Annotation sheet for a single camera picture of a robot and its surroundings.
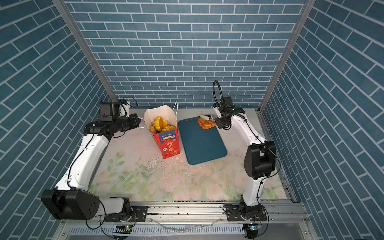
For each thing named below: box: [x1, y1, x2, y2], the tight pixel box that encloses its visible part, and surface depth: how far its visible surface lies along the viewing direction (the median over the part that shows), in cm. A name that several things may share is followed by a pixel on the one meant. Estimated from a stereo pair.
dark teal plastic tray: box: [178, 116, 228, 165], surface depth 101 cm
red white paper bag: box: [144, 105, 181, 160], surface depth 89 cm
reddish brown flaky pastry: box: [197, 118, 217, 130], surface depth 110 cm
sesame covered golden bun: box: [160, 125, 177, 133], surface depth 88 cm
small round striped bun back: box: [153, 116, 168, 132], surface depth 91 cm
